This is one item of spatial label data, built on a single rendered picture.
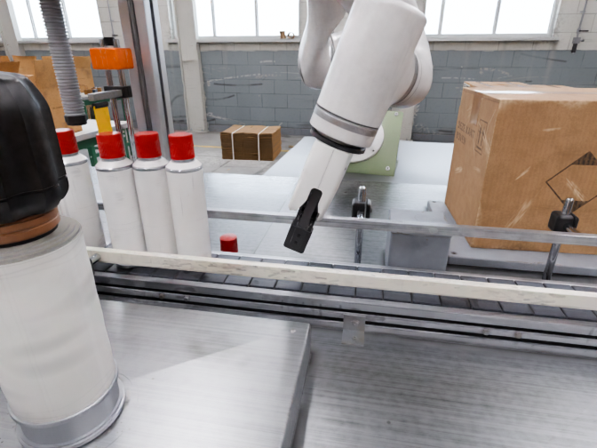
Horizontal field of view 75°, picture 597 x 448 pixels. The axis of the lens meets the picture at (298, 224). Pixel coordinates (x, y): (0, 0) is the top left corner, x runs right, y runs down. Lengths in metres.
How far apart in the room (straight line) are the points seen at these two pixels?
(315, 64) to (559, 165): 0.55
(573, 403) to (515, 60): 5.68
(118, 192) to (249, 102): 5.78
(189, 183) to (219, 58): 5.93
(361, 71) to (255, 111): 5.89
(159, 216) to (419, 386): 0.42
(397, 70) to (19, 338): 0.43
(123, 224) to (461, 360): 0.51
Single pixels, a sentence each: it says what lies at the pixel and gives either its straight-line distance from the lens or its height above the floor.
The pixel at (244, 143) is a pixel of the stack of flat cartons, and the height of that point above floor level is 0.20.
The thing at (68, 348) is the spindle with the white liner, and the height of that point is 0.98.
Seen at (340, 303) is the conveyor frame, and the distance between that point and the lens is 0.55.
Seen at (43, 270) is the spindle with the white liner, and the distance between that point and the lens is 0.33.
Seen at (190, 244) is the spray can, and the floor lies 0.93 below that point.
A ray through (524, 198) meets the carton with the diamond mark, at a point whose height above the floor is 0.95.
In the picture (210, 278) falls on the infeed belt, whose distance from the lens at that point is 0.60.
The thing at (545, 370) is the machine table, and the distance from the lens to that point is 0.60.
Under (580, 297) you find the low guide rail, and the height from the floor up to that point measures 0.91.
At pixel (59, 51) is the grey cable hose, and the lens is 0.77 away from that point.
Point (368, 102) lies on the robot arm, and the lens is 0.47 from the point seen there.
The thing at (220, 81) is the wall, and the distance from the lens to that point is 6.49.
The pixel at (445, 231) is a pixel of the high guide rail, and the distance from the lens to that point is 0.60.
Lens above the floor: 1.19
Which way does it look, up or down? 24 degrees down
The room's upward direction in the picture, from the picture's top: straight up
